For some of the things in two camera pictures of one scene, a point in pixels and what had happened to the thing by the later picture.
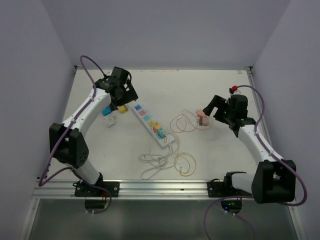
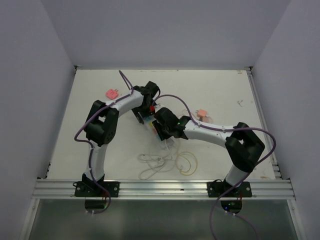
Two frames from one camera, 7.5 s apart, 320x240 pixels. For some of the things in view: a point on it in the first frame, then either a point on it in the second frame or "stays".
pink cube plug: (201, 113) stays
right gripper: (217, 101) → (158, 126)
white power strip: (164, 137) stays
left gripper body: (126, 96) → (143, 110)
